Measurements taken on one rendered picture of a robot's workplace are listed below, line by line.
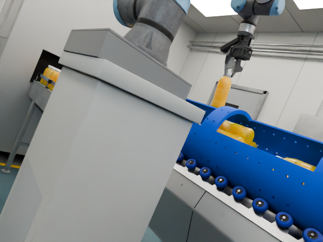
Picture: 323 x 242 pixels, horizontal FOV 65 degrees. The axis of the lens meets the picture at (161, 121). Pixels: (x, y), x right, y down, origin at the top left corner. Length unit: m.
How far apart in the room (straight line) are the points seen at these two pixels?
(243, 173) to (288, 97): 4.00
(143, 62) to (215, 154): 0.45
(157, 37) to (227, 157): 0.45
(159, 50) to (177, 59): 5.97
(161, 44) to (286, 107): 4.15
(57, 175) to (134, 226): 0.27
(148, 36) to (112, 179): 0.37
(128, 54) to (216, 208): 0.57
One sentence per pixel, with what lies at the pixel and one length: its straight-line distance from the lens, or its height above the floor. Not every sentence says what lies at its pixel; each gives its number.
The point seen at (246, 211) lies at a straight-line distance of 0.85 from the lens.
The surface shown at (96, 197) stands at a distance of 0.62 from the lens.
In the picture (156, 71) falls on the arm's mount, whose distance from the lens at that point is 0.62.
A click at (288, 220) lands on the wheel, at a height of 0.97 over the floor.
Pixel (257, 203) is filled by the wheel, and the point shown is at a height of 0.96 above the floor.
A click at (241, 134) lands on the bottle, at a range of 0.98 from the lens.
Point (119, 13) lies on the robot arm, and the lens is 0.86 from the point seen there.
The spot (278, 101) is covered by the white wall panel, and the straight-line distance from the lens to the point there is 4.85.
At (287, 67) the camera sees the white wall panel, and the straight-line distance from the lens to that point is 5.06.
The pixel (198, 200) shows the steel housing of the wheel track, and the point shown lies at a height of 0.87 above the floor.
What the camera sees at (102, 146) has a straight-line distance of 0.57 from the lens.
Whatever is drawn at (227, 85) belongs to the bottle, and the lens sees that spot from 1.31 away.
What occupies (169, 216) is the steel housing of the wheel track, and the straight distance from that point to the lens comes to 1.04.
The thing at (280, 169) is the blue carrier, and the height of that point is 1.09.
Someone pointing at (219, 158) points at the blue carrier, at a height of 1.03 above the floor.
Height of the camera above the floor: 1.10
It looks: 2 degrees down
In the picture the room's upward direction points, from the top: 24 degrees clockwise
